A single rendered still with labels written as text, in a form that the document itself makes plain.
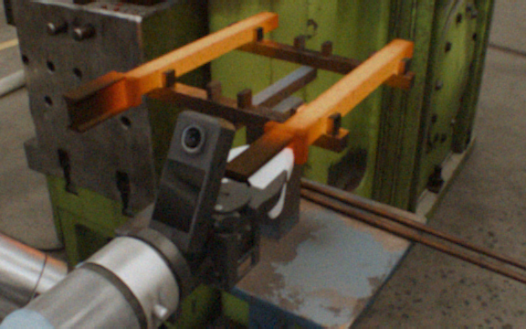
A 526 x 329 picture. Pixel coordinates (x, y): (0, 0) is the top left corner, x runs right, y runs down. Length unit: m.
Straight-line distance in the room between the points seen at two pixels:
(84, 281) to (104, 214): 1.05
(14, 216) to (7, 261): 1.76
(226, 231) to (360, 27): 1.09
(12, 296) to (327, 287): 0.45
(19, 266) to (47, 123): 0.96
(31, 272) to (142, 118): 0.73
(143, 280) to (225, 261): 0.10
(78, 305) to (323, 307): 0.45
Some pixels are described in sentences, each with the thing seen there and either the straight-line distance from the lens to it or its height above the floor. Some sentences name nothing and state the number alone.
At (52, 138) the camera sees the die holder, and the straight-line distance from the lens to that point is 1.51.
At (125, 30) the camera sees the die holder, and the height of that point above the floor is 0.88.
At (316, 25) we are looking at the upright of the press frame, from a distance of 1.20.
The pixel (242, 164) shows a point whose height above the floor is 0.96.
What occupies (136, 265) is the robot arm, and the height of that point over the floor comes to 0.96.
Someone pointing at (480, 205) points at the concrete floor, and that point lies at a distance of 2.35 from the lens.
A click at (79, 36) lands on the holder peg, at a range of 1.24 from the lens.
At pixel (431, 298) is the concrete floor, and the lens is 1.89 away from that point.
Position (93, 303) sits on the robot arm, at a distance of 0.44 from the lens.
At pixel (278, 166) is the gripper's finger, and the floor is 0.95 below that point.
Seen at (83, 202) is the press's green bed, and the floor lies 0.42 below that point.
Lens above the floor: 1.25
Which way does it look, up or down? 31 degrees down
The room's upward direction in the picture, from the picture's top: straight up
